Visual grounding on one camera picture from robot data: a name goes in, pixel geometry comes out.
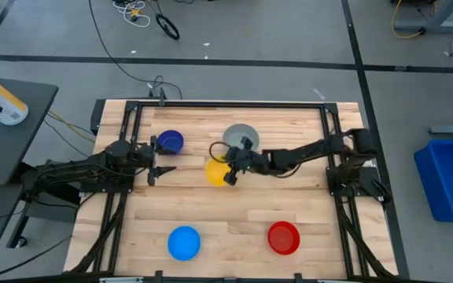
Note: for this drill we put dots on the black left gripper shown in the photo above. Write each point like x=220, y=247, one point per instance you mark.
x=152, y=161

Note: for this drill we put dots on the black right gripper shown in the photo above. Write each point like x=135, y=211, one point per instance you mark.
x=244, y=160

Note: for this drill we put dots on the dark blue bowl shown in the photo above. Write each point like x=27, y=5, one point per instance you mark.
x=171, y=139

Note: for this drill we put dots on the yellow bowl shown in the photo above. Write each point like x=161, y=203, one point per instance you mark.
x=215, y=173

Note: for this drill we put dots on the gray bowl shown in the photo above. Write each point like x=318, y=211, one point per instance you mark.
x=236, y=133

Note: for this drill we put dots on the red bowl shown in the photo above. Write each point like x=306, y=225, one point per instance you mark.
x=283, y=237

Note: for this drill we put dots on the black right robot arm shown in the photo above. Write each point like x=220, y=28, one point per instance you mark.
x=309, y=151

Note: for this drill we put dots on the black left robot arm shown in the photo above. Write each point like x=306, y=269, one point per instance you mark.
x=93, y=165

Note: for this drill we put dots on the light blue bowl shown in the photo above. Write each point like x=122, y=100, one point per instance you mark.
x=184, y=243

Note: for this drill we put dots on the black low stand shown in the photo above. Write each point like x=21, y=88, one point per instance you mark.
x=45, y=208

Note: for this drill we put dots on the black side table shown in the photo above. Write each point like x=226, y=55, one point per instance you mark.
x=2, y=149

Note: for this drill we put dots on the white bottle with yellow label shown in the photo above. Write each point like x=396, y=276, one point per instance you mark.
x=2, y=104

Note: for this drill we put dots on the blue plastic bin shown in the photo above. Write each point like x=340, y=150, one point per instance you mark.
x=450, y=181

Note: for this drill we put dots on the gray floor bar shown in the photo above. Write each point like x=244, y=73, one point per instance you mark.
x=452, y=130

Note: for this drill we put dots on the gray desk leg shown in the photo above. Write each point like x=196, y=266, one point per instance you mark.
x=431, y=26

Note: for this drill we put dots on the black aluminium table frame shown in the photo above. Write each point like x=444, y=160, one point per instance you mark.
x=230, y=104

